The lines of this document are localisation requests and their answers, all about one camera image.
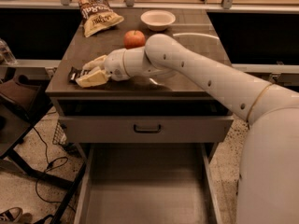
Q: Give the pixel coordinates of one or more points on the red apple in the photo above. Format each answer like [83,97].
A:
[134,39]

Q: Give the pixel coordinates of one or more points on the dark side table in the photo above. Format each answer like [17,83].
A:
[23,103]

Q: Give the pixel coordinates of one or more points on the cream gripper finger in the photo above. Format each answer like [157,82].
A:
[93,79]
[97,62]

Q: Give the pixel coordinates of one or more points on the wire mesh basket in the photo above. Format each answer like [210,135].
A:
[59,137]

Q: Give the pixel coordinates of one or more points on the open middle drawer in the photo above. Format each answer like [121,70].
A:
[148,184]

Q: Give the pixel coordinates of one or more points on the dark rxbar chocolate bar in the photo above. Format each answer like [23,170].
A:
[75,73]

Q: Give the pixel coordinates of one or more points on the brown chip bag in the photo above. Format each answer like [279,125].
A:
[97,15]

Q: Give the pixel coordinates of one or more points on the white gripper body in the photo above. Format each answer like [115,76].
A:
[114,64]

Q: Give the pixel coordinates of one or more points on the clear plastic bottle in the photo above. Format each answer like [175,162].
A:
[7,53]

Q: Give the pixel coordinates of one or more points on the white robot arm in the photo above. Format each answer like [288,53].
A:
[268,186]

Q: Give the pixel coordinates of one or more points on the sneaker shoe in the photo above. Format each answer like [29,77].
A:
[12,215]

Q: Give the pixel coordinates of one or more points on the grey drawer cabinet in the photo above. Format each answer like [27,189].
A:
[170,94]

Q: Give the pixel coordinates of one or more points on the closed top drawer black handle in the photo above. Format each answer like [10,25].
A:
[121,129]

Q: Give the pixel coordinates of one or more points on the white paper bowl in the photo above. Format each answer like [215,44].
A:
[158,20]

